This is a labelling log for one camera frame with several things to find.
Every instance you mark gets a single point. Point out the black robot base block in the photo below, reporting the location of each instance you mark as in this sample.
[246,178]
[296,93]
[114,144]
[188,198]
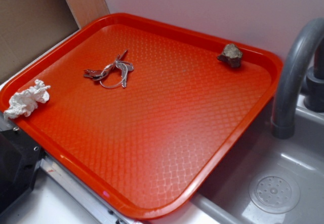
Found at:
[20,160]

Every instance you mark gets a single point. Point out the brown grey rock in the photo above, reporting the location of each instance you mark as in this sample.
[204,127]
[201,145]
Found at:
[231,55]

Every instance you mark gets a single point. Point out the orange plastic tray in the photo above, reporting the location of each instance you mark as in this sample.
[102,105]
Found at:
[145,149]

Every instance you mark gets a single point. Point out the bunch of metal keys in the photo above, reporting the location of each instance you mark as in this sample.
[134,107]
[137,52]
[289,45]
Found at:
[118,64]

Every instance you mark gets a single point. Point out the grey curved faucet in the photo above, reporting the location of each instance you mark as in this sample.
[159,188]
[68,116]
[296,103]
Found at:
[293,78]

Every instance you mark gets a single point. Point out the light wooden board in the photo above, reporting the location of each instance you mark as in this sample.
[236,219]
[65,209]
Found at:
[86,11]

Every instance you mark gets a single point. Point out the grey plastic sink basin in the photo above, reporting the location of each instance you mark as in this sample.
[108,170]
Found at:
[225,194]

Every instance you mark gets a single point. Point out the crumpled white tissue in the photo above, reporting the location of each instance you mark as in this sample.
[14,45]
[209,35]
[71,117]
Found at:
[24,103]

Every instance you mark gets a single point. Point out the round sink drain cover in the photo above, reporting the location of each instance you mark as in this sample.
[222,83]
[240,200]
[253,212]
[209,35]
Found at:
[274,194]

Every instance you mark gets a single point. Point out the dark grey faucet knob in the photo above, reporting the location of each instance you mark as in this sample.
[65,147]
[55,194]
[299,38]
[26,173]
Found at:
[314,81]

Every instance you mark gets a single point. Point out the brown cardboard panel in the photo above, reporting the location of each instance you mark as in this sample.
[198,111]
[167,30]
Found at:
[29,28]

